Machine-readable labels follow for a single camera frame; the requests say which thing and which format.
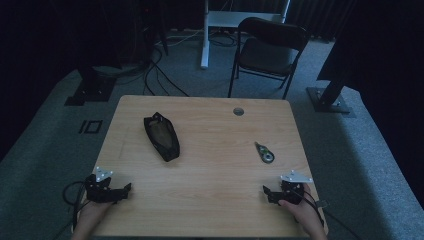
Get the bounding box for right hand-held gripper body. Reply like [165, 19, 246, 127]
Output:
[275, 169, 314, 206]

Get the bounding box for black stand with base plate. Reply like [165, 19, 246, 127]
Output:
[64, 63, 118, 107]
[306, 33, 357, 118]

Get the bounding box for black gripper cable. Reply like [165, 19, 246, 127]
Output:
[49, 180, 93, 240]
[290, 189, 364, 240]

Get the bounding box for grey correction tape dispenser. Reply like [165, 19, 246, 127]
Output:
[254, 141, 276, 165]

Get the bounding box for person's right hand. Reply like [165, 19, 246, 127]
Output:
[277, 183, 322, 228]

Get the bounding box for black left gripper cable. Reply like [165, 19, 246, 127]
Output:
[49, 180, 93, 240]

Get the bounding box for black folding chair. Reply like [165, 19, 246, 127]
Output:
[227, 16, 310, 100]

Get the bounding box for person's left hand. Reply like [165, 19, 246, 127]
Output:
[77, 199, 113, 228]

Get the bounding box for black mesh pencil case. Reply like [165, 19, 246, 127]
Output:
[143, 111, 181, 163]

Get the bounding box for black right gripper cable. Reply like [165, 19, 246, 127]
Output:
[290, 189, 364, 240]

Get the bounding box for white floor cable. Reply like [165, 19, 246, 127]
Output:
[155, 28, 205, 48]

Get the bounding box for black floor cables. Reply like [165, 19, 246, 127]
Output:
[114, 33, 191, 98]

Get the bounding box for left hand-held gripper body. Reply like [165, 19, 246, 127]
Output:
[84, 166, 118, 204]

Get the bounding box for white desk frame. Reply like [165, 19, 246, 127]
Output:
[200, 0, 292, 70]

